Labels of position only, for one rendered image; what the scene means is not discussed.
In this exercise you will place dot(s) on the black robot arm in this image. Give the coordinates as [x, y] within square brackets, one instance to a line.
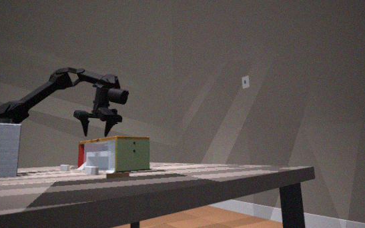
[108, 89]

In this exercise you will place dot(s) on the brown flat bar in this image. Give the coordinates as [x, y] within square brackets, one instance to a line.
[117, 175]

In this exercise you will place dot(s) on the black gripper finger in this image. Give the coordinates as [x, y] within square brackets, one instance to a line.
[85, 126]
[108, 126]

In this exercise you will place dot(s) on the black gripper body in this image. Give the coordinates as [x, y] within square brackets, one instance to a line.
[83, 115]

